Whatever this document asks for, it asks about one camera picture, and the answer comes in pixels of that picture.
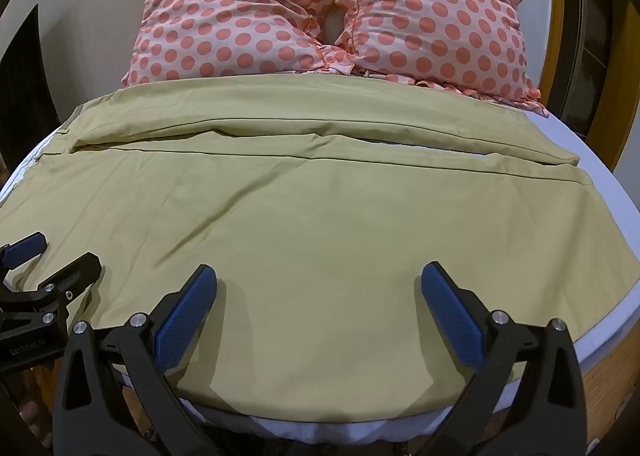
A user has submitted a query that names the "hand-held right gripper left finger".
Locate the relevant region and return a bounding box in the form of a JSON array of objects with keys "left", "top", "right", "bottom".
[{"left": 52, "top": 263, "right": 221, "bottom": 456}]

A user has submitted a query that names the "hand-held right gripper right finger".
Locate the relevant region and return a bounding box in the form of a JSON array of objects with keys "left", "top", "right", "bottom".
[{"left": 420, "top": 261, "right": 589, "bottom": 456}]

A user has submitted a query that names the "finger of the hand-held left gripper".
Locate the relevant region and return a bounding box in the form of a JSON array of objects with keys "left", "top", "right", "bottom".
[
  {"left": 0, "top": 251, "right": 103, "bottom": 338},
  {"left": 0, "top": 232, "right": 50, "bottom": 270}
]

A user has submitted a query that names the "olive green bed sheet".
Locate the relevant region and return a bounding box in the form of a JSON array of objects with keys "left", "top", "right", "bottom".
[{"left": 0, "top": 74, "right": 640, "bottom": 413}]

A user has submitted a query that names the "bed with white sheet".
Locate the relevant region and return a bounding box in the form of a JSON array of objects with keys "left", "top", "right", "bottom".
[{"left": 0, "top": 106, "right": 640, "bottom": 443}]

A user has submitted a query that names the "pink polka dot pillow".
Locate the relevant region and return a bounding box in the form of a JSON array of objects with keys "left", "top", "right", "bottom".
[
  {"left": 330, "top": 0, "right": 549, "bottom": 118},
  {"left": 121, "top": 0, "right": 346, "bottom": 88}
]

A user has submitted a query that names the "dark wooden cabinet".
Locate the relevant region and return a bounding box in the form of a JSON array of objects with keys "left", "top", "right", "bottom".
[{"left": 567, "top": 0, "right": 640, "bottom": 172}]

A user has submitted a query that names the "wooden headboard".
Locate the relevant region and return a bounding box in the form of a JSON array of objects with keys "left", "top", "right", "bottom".
[{"left": 542, "top": 0, "right": 577, "bottom": 110}]

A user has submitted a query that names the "wooden bed frame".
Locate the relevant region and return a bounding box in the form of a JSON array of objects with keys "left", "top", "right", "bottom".
[{"left": 580, "top": 329, "right": 640, "bottom": 456}]

